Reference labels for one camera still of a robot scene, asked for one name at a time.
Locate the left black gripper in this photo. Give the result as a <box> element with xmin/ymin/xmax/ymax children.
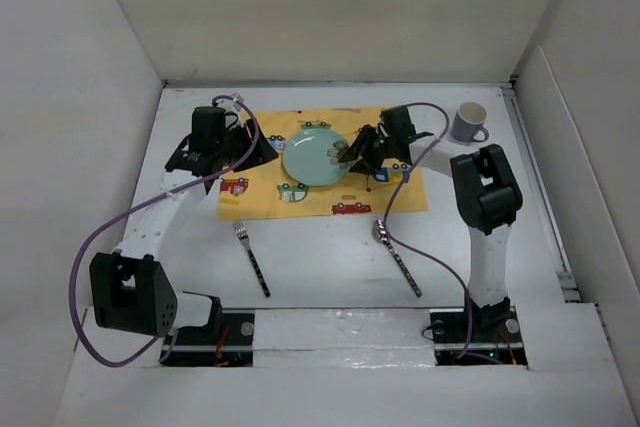
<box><xmin>215</xmin><ymin>119</ymin><xmax>276</xmax><ymax>173</ymax></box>

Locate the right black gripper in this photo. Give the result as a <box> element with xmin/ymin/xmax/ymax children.
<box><xmin>339</xmin><ymin>124</ymin><xmax>397</xmax><ymax>175</ymax></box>

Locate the yellow car-print cloth placemat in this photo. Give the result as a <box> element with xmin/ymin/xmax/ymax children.
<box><xmin>218</xmin><ymin>107</ymin><xmax>428</xmax><ymax>221</ymax></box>

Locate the light green flower plate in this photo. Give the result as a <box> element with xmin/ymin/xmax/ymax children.
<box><xmin>282</xmin><ymin>128</ymin><xmax>351</xmax><ymax>187</ymax></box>

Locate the steel spoon black handle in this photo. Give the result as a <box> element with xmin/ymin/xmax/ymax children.
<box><xmin>372</xmin><ymin>219</ymin><xmax>422</xmax><ymax>298</ymax></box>

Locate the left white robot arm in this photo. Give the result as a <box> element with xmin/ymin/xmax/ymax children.
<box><xmin>89</xmin><ymin>95</ymin><xmax>277</xmax><ymax>344</ymax></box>

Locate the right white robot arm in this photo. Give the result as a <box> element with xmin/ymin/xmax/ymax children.
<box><xmin>337</xmin><ymin>102</ymin><xmax>523</xmax><ymax>341</ymax></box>

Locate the purple ceramic mug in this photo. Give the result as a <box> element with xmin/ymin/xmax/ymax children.
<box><xmin>451</xmin><ymin>102</ymin><xmax>489</xmax><ymax>143</ymax></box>

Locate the steel fork black handle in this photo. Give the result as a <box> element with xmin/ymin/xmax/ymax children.
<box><xmin>233</xmin><ymin>220</ymin><xmax>271</xmax><ymax>298</ymax></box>

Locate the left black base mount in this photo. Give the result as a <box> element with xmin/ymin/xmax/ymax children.
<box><xmin>160</xmin><ymin>310</ymin><xmax>255</xmax><ymax>368</ymax></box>

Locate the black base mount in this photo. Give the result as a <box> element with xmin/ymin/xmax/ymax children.
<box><xmin>421</xmin><ymin>308</ymin><xmax>528</xmax><ymax>367</ymax></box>
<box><xmin>160</xmin><ymin>310</ymin><xmax>255</xmax><ymax>368</ymax></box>

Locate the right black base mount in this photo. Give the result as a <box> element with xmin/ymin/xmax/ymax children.
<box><xmin>421</xmin><ymin>308</ymin><xmax>528</xmax><ymax>367</ymax></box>

